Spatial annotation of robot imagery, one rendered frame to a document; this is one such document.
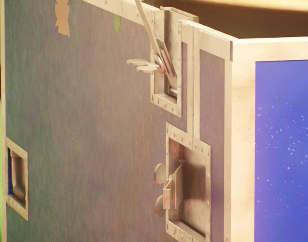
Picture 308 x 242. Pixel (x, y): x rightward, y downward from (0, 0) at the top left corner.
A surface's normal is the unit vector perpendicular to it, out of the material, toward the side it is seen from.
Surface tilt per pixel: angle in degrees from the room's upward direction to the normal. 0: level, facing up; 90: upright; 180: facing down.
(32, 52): 90
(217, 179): 90
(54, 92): 90
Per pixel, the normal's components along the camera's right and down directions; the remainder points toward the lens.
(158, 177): 0.87, 0.14
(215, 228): -0.96, 0.04
